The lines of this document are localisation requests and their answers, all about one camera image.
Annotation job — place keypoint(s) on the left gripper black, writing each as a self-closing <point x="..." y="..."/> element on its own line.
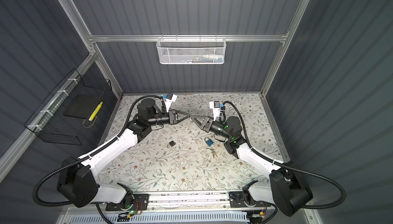
<point x="173" y="119"/>

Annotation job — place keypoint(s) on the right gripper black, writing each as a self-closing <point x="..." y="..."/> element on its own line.
<point x="208" y="122"/>

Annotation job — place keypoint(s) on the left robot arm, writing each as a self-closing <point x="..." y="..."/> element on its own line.
<point x="79" y="184"/>

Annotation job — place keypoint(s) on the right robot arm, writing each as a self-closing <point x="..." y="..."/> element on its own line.
<point x="287" y="189"/>

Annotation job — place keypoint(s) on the blue padlock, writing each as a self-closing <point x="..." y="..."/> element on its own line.
<point x="209" y="142"/>

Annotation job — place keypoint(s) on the keys near blue padlock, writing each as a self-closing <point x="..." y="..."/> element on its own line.
<point x="212" y="151"/>

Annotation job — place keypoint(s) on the floral table mat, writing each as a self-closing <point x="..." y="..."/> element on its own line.
<point x="153" y="166"/>

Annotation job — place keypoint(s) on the items in white basket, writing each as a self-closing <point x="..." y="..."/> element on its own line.
<point x="204" y="59"/>

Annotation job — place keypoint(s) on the yellow tool in basket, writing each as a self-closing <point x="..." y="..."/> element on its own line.
<point x="95" y="112"/>

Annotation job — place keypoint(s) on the white vented panel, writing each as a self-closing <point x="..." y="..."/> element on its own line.
<point x="210" y="217"/>

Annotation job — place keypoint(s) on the black box in basket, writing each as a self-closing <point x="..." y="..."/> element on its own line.
<point x="81" y="107"/>

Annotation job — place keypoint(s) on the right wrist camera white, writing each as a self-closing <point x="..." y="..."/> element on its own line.
<point x="215" y="106"/>

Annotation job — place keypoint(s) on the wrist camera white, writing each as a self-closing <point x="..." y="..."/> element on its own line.
<point x="170" y="97"/>
<point x="215" y="106"/>

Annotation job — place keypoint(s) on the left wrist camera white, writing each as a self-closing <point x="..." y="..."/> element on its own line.
<point x="170" y="97"/>

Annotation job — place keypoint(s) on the white wire mesh basket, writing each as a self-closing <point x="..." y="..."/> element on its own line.
<point x="171" y="52"/>

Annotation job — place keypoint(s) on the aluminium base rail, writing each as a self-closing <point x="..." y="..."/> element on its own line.
<point x="192" y="199"/>

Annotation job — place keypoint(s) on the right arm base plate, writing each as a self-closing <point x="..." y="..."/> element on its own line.
<point x="238" y="199"/>

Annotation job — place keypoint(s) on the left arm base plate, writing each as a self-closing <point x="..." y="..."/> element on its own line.
<point x="136" y="202"/>

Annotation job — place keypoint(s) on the black wire basket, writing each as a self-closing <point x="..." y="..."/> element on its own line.
<point x="51" y="126"/>

